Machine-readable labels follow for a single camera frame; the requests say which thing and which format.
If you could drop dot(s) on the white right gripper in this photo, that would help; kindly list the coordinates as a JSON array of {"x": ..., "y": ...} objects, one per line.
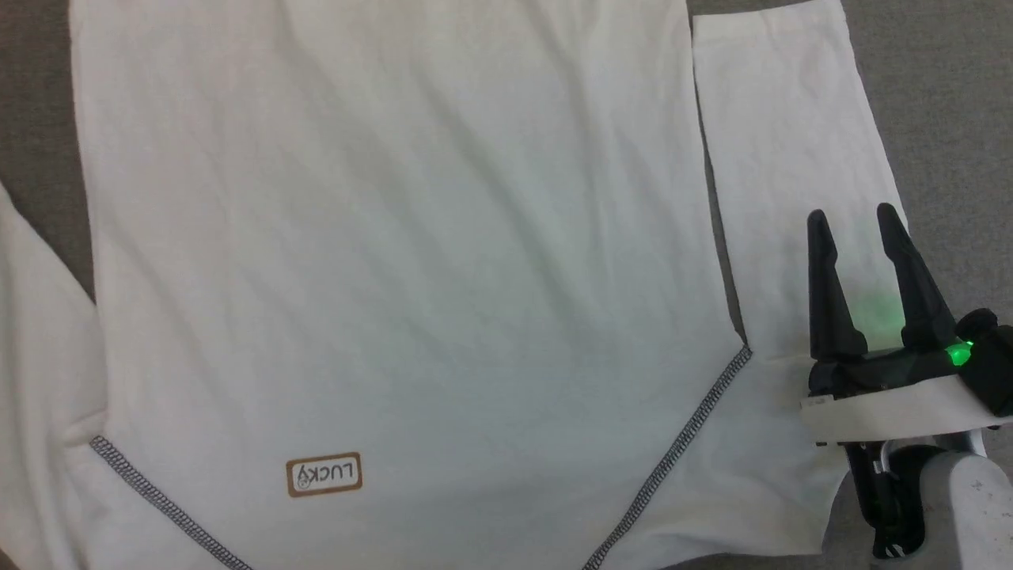
[{"x": 894, "y": 408}]

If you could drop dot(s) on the white long-sleeve shirt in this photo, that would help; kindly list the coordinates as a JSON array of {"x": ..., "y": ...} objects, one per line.
[{"x": 396, "y": 277}]

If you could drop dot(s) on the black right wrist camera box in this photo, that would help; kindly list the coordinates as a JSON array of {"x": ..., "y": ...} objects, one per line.
[{"x": 989, "y": 364}]

